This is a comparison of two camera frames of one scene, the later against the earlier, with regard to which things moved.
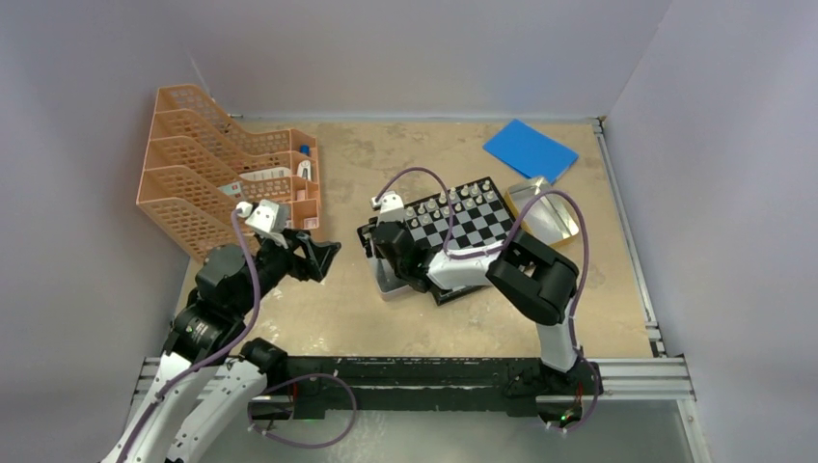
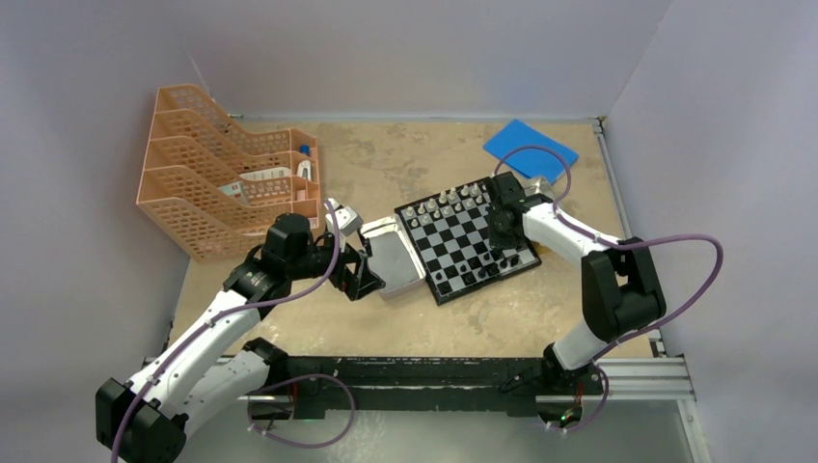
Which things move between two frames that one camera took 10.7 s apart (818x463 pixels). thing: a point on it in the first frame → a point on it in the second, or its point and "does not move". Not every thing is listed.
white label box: [265, 174] does not move
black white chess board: [465, 218] does not move
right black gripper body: [400, 268] → [500, 238]
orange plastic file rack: [200, 169] does not move
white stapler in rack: [304, 170] does not move
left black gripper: [319, 254] → [354, 285]
